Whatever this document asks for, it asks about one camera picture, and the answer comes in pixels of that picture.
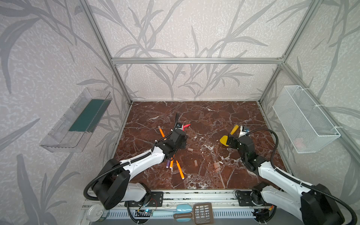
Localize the orange pen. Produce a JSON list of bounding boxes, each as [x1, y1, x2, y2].
[[170, 155, 175, 169], [158, 126, 165, 138], [176, 160, 185, 180]]

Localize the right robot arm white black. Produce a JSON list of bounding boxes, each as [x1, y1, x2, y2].
[[220, 135, 358, 225]]

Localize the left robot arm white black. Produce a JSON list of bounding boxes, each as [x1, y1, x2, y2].
[[83, 128, 188, 210]]

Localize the red capped pen far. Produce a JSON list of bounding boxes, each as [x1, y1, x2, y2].
[[182, 124, 191, 131]]

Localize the orange pen beside purple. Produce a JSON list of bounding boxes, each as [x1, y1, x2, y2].
[[170, 155, 175, 169]]

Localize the clear pen cap pair upper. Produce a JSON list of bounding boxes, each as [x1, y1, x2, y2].
[[213, 162, 220, 169]]

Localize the orange pen front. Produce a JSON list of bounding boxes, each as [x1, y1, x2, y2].
[[176, 160, 185, 180]]

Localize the yellow toy spatula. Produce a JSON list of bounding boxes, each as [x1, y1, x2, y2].
[[220, 125, 239, 146]]

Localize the light blue brush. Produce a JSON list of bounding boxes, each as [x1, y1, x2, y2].
[[152, 204, 193, 218]]

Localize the brown slotted spatula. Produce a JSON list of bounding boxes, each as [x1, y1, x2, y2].
[[193, 202, 214, 225]]

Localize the green circuit board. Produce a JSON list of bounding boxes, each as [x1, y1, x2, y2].
[[134, 209, 152, 218]]

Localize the metal tin can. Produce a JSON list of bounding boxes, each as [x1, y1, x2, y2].
[[86, 204, 110, 222]]

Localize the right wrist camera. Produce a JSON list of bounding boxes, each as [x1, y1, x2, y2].
[[239, 126, 250, 137]]

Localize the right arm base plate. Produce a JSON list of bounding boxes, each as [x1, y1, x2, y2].
[[235, 190, 264, 206]]

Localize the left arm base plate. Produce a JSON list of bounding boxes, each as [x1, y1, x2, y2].
[[124, 191, 164, 208]]

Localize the white wire mesh basket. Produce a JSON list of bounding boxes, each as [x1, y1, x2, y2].
[[273, 85, 341, 154]]

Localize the clear plastic wall tray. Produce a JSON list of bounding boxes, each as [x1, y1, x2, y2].
[[40, 88, 113, 153]]

